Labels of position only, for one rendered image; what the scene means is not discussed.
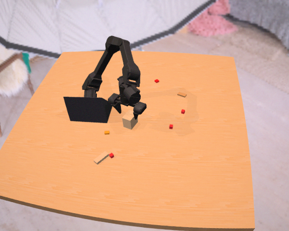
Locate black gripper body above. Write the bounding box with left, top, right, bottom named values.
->
left=108, top=93, right=147, bottom=115

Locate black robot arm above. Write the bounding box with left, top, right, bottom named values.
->
left=82, top=36, right=141, bottom=104

